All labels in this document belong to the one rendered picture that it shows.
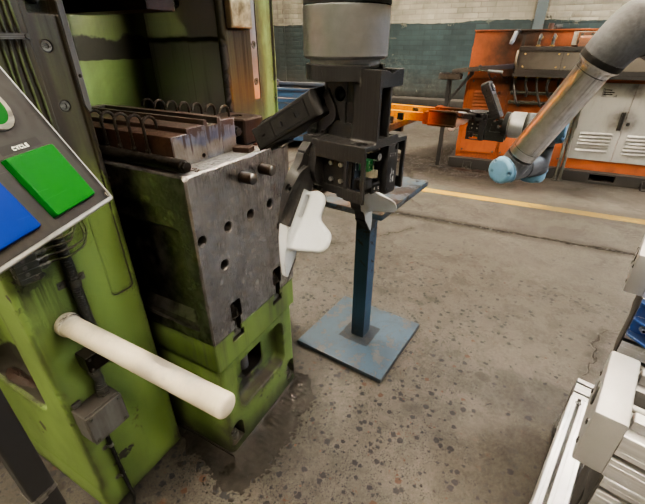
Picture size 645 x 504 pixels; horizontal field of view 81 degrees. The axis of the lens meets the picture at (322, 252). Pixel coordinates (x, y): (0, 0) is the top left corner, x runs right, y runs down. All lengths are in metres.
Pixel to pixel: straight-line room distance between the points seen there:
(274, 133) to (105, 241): 0.64
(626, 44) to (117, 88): 1.29
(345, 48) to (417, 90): 8.18
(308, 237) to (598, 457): 0.45
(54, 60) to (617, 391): 1.02
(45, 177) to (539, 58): 3.86
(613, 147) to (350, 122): 4.07
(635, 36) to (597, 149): 3.30
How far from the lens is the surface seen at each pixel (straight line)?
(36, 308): 0.95
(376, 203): 0.46
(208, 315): 0.98
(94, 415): 1.08
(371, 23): 0.35
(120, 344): 0.85
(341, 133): 0.38
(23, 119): 0.60
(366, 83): 0.35
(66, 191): 0.56
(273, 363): 1.41
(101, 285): 1.01
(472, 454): 1.46
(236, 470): 1.37
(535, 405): 1.67
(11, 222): 0.49
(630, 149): 4.40
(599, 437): 0.60
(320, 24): 0.35
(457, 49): 8.36
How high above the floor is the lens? 1.15
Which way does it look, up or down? 29 degrees down
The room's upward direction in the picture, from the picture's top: straight up
